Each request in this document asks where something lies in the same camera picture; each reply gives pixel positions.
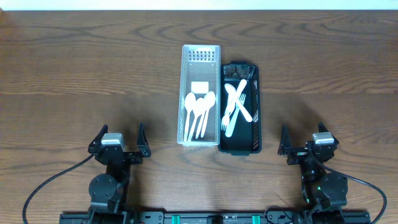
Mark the mint green plastic fork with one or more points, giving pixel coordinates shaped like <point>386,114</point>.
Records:
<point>230,128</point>

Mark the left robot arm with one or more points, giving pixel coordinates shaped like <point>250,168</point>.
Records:
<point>109,191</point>

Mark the white plastic spoon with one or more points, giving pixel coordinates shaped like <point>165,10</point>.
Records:
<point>190,101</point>
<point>209,102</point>

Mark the white plastic basket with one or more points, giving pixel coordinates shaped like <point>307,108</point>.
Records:
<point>200,73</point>

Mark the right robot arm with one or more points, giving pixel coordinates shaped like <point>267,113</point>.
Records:
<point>325,192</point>

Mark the white plastic fork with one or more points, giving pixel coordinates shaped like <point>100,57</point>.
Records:
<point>226,117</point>

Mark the white plastic utensil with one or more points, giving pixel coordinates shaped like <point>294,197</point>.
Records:
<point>200,125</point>

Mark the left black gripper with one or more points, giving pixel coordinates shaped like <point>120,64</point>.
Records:
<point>128,154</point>

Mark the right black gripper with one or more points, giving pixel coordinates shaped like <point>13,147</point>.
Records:
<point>298,150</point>

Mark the black plastic basket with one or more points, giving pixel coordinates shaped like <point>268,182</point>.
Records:
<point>246,137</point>

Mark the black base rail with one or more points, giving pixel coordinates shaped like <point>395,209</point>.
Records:
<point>269,216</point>

